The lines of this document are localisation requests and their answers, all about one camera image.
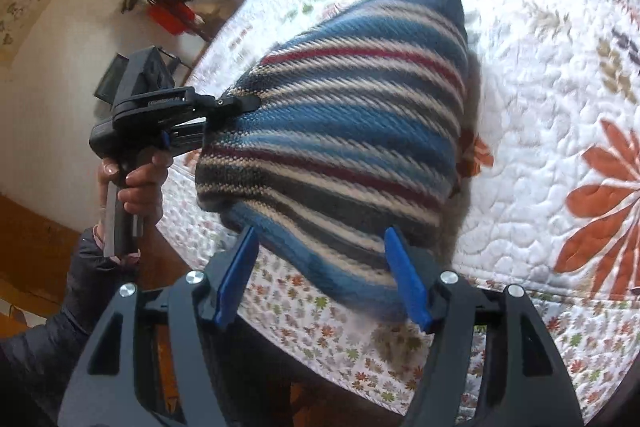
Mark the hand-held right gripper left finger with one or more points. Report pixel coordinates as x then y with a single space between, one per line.
235 277

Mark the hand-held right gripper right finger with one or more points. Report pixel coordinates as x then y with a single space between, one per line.
407 282

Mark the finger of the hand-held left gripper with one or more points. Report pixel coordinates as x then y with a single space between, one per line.
230 103
187 134

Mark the striped knit sweater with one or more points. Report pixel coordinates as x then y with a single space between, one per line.
350 132

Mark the person's left forearm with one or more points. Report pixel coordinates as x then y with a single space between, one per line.
55 337

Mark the person's left hand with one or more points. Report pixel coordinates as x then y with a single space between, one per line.
145 187

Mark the red box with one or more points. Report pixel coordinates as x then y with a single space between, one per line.
172 18

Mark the white floral quilt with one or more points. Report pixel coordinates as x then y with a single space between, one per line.
540 107

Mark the wall scroll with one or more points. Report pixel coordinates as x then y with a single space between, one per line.
25 14

